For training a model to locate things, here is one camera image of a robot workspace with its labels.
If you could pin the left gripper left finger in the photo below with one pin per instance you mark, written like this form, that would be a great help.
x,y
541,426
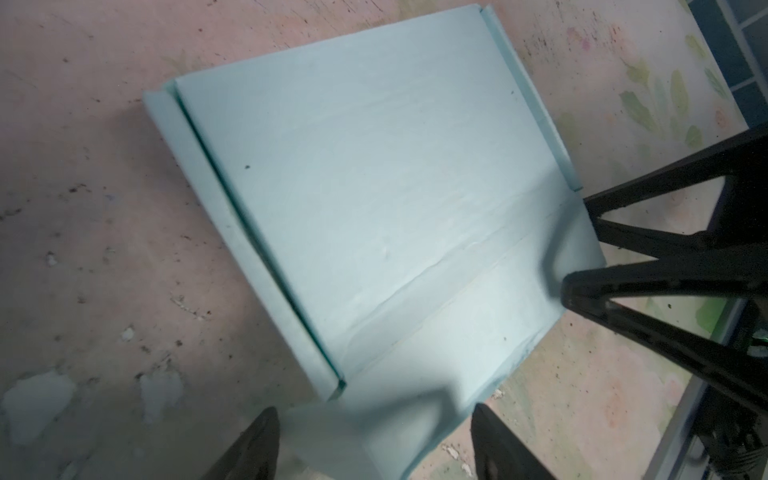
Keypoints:
x,y
254,455

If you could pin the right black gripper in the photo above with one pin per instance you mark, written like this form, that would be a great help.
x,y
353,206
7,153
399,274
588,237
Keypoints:
x,y
710,200

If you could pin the light blue paper box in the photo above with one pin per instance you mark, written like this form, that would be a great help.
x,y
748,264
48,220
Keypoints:
x,y
401,203

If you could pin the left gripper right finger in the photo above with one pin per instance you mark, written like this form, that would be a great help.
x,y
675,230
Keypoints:
x,y
499,454

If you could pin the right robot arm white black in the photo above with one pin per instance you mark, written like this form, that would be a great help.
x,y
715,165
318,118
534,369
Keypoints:
x,y
734,436

